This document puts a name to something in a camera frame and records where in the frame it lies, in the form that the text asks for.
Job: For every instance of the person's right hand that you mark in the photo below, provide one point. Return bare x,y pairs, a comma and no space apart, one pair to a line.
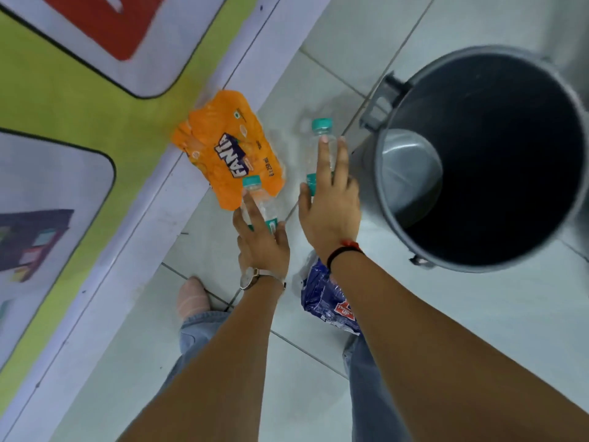
331,216

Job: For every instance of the person's left hand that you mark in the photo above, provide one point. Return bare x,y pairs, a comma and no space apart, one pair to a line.
262,250

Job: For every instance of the person's right thumb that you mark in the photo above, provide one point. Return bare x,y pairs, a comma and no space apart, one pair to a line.
304,200

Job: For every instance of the person's right middle finger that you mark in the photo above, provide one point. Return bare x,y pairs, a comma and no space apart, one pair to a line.
341,161

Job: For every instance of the person's left thumb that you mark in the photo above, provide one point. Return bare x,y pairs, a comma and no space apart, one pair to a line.
281,233

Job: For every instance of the clear bottle with teal cap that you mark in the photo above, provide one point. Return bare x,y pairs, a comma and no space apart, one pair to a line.
264,204
313,151

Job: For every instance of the person's right forearm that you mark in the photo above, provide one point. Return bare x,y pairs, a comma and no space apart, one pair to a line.
437,359

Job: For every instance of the person's left forearm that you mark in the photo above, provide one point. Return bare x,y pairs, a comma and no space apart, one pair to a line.
221,363

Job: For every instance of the black and red wrist thread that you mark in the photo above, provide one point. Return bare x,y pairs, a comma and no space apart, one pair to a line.
343,249

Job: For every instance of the blue plastic wrapper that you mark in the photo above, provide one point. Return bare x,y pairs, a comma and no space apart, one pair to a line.
324,299

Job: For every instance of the orange plastic wrapper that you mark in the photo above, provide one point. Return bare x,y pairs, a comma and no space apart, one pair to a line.
225,147

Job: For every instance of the person's left foot pink sock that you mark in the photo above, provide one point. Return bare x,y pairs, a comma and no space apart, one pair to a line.
193,299

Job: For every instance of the person's left leg in jeans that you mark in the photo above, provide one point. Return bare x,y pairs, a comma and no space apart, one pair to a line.
198,331

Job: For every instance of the person's leg in jeans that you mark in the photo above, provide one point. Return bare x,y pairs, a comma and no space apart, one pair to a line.
198,331
372,400

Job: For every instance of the grey plastic bin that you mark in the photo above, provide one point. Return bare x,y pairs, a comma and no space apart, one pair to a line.
483,161

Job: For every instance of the person's right leg in jeans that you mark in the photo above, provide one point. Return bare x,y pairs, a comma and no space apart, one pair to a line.
372,400

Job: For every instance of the green printed play mat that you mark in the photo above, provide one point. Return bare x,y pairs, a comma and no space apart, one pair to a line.
69,110

